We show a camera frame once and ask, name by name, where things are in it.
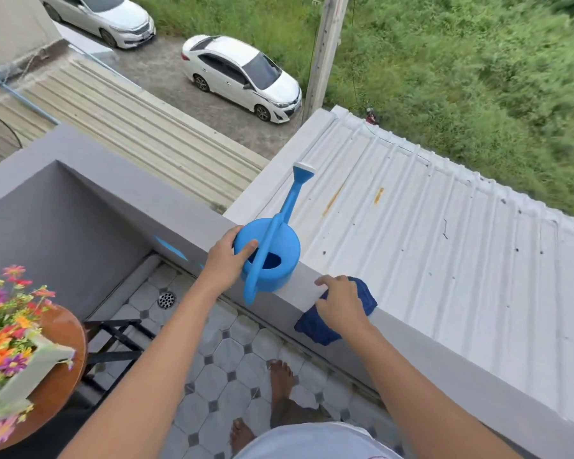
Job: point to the person's right hand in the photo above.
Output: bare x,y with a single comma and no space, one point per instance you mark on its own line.
344,305

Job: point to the person's left hand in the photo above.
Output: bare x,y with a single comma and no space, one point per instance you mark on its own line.
220,265

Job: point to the person's left thumb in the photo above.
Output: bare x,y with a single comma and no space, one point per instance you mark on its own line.
247,249

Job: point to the person's right thumb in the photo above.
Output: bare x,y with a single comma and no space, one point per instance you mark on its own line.
321,306

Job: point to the dark blue cloth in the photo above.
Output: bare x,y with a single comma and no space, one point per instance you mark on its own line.
315,327

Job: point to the blue plastic watering can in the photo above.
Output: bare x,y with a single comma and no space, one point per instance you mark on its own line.
283,246

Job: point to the person's right forearm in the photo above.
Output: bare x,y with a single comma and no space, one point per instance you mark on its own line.
421,401

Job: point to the person's left forearm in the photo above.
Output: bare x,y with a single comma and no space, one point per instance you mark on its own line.
148,377

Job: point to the person's right foot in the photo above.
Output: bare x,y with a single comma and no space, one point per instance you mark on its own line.
281,387

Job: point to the person's foot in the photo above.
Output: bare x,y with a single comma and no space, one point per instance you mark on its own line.
281,387
241,434

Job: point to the round metal floor drain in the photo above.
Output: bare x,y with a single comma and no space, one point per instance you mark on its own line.
167,300

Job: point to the white corrugated metal roof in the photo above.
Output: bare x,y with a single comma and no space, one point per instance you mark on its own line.
435,243

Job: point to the person's white shirt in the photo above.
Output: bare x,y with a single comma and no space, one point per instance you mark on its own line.
311,444

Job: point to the person's left foot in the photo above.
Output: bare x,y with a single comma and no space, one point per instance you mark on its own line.
241,434

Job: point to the beige corrugated metal roof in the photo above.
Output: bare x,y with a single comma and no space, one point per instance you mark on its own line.
138,133

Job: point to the red motorbike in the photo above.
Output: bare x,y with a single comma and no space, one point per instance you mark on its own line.
371,117

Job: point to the white sedan car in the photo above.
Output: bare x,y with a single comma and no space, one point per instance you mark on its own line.
234,66

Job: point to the concrete utility pole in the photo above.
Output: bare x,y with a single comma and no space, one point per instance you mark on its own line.
325,47

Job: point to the round wooden table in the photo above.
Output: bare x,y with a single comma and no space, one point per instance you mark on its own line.
62,377

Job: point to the pale green planter box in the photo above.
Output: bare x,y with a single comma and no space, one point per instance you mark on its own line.
33,372

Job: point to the colourful flowers bunch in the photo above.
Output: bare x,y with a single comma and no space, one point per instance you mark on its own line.
5,339

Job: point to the silver sedan car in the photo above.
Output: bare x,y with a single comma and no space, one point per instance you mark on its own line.
105,14

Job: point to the blue pipe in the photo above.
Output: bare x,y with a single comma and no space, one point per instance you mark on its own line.
19,95

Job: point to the black metal table frame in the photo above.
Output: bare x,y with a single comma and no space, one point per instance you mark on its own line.
117,332

